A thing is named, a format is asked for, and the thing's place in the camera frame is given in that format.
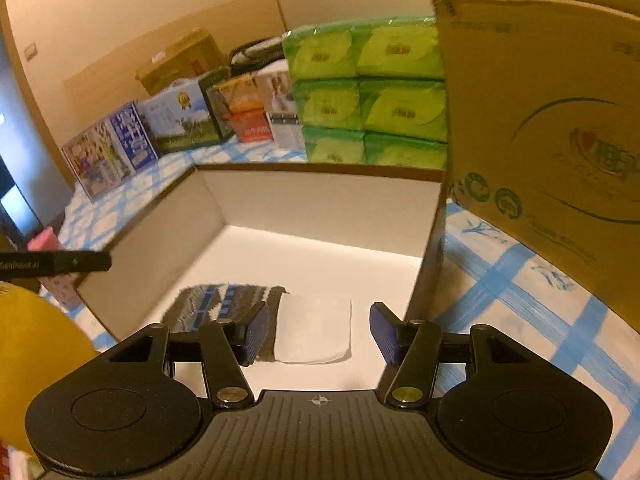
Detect plain brown cardboard box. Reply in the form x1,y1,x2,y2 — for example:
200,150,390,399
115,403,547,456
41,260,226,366
136,27,226,97

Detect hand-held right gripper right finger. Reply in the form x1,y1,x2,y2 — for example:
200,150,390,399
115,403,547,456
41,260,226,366
369,302,543,409

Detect red white packet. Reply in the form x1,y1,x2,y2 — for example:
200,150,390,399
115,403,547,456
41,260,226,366
0,440,43,480

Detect blue checked bed sheet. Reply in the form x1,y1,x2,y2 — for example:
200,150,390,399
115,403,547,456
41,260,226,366
56,132,640,428

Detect blue white printed box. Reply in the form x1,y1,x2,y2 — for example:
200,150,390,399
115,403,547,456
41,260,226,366
62,101,160,204

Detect yellow bottle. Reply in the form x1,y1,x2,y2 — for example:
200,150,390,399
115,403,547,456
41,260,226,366
0,281,102,463

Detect dark green box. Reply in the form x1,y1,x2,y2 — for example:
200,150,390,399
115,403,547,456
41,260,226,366
198,67,237,142

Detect white box with figures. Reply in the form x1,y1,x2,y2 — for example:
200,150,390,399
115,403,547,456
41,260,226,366
256,71,304,151

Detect dark bag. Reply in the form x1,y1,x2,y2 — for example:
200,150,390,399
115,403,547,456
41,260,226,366
229,37,287,77

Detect pink floral box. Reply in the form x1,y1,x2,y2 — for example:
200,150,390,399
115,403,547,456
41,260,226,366
26,226,85,312

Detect white towel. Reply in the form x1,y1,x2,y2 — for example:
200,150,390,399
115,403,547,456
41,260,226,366
273,294,353,365

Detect orange box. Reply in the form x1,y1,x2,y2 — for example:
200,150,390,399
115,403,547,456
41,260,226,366
217,74,274,144

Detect grey blue patterned knit sock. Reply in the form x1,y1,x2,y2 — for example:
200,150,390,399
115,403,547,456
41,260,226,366
164,284,290,335

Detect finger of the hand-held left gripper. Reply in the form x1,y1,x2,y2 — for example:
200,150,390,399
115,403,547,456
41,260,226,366
0,251,112,277

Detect white box with landscape print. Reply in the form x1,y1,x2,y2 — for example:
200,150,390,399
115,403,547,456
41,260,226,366
137,79,223,157

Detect brown storage box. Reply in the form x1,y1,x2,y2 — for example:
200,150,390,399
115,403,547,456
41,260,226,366
75,162,449,391

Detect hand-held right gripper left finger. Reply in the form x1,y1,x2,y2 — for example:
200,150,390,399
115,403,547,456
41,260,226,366
100,301,271,408

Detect large printed cardboard box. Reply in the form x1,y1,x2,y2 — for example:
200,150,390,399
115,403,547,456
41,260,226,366
424,0,640,323

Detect stack of green tissue packs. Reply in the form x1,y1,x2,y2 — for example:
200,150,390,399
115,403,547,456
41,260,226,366
281,15,449,171

